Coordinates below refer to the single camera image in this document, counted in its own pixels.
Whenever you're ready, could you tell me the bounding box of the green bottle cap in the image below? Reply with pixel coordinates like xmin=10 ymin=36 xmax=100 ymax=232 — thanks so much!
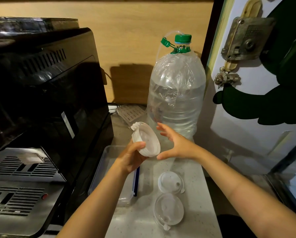
xmin=175 ymin=34 xmax=192 ymax=45

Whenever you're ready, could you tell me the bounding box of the small metal door latch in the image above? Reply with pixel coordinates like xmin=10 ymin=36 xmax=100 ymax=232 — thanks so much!
xmin=214 ymin=67 xmax=240 ymax=88

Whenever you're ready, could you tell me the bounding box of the metal drip tray grille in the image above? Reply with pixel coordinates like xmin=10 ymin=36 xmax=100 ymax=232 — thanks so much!
xmin=0 ymin=147 xmax=67 ymax=237

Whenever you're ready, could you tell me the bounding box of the clear plastic container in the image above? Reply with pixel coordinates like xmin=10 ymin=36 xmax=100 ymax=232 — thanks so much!
xmin=88 ymin=145 xmax=140 ymax=207

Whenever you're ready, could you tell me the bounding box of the person's right hand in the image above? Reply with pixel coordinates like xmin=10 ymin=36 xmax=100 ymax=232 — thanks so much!
xmin=157 ymin=122 xmax=204 ymax=161

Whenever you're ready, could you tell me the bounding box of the green door sticker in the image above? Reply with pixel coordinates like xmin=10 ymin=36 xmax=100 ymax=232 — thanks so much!
xmin=213 ymin=0 xmax=296 ymax=126

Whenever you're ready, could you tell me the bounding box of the blue container clip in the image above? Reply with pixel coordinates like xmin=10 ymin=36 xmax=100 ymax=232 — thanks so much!
xmin=133 ymin=166 xmax=140 ymax=197

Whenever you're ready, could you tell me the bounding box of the person's left hand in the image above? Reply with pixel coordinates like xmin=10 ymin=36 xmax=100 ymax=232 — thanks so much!
xmin=115 ymin=142 xmax=150 ymax=175

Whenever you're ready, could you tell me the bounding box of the stack of white cup lids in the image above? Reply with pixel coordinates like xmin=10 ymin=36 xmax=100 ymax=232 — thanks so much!
xmin=131 ymin=122 xmax=161 ymax=158

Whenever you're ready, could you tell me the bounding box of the black framed glass panel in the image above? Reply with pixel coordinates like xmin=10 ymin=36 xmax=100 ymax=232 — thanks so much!
xmin=266 ymin=136 xmax=296 ymax=217

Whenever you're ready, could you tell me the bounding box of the white door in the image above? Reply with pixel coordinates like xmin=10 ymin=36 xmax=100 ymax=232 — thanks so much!
xmin=205 ymin=0 xmax=296 ymax=177

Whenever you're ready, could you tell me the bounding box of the person's right forearm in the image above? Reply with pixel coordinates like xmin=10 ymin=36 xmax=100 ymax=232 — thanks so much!
xmin=198 ymin=146 xmax=296 ymax=238

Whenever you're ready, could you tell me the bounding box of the large clear water bottle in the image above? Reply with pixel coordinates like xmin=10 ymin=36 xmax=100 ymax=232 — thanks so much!
xmin=146 ymin=34 xmax=207 ymax=142

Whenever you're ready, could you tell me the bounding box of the metal door lock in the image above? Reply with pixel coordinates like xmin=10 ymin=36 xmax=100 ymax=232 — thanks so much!
xmin=221 ymin=17 xmax=275 ymax=61

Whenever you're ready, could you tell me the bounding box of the black coffee machine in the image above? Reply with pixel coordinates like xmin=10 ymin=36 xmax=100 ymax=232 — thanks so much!
xmin=0 ymin=17 xmax=114 ymax=238

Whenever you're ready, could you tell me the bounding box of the green bottle carry handle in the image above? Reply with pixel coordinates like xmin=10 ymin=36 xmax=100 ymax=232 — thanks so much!
xmin=160 ymin=37 xmax=191 ymax=54

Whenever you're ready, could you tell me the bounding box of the person's left forearm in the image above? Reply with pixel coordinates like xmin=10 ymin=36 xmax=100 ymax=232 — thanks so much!
xmin=56 ymin=161 xmax=130 ymax=238

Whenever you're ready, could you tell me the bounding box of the clear cup lid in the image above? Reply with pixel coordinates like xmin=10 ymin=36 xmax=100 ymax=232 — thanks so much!
xmin=153 ymin=193 xmax=185 ymax=231
xmin=158 ymin=171 xmax=185 ymax=195

